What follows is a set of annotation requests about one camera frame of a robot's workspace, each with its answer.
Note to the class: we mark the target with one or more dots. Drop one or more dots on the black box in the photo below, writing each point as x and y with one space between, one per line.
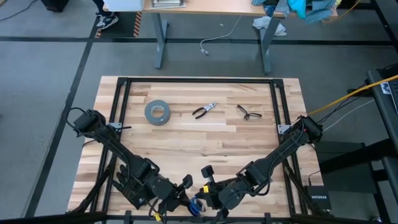
54 4

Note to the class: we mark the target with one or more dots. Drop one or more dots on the blue denim garment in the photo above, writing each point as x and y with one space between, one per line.
320 14

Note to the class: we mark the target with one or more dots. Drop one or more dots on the wooden desk grey legs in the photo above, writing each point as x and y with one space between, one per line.
217 7

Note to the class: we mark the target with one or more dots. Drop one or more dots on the stack of books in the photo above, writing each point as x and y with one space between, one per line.
168 3

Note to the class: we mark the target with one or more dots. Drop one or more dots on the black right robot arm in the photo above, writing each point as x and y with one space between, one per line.
280 152

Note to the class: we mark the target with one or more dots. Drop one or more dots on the black Netgear network switch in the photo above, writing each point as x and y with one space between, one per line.
317 199

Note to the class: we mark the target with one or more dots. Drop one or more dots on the black table clamp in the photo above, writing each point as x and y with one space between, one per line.
127 217
267 218

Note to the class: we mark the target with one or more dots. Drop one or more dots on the black aluminium table frame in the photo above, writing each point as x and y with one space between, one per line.
199 80

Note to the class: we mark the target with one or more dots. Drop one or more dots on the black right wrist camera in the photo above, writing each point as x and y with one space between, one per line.
207 171

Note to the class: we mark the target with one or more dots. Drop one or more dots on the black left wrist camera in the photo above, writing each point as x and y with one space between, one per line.
187 180

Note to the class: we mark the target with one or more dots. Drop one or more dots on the person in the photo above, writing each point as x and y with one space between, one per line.
107 21

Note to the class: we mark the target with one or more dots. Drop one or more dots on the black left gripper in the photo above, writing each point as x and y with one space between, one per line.
174 199

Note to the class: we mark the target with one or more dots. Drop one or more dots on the silver mounting plate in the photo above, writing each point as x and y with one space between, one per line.
115 125
283 128

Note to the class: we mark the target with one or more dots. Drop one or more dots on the clear safety glasses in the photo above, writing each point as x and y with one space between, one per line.
246 117

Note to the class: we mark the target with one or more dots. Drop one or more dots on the blue plaid shirt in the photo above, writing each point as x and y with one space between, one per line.
267 7

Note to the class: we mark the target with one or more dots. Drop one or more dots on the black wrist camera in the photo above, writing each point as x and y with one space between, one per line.
207 171
187 180

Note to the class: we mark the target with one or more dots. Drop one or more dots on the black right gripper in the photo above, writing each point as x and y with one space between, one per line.
214 196

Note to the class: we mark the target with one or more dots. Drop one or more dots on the black work glove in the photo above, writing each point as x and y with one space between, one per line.
133 199
123 172

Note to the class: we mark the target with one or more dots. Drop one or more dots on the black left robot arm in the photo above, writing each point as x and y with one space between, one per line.
124 155

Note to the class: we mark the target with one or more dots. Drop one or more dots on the teal garment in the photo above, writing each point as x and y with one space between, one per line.
297 7

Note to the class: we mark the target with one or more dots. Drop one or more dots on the black mat hazard stripes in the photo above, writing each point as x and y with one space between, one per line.
127 26

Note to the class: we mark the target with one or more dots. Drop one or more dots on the grey duct tape roll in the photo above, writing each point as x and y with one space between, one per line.
161 119

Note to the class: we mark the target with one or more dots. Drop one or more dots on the white cloth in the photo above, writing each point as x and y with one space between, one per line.
259 22

